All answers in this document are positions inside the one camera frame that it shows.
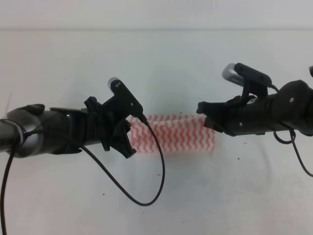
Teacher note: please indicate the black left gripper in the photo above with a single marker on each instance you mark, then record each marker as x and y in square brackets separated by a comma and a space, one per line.
[105, 127]

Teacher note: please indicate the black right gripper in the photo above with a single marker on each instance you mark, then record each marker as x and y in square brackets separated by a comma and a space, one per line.
[254, 118]

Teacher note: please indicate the pink white wavy towel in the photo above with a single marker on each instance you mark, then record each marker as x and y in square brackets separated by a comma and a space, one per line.
[175, 133]

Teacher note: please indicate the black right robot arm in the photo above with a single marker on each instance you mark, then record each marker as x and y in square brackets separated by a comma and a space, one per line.
[293, 107]

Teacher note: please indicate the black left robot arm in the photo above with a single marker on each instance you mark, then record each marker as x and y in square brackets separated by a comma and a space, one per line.
[63, 131]

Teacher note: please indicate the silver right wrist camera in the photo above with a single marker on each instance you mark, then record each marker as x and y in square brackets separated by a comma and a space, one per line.
[252, 81]

